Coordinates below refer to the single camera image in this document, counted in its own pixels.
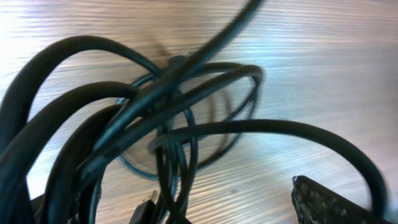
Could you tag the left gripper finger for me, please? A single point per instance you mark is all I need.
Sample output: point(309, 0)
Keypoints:
point(316, 204)

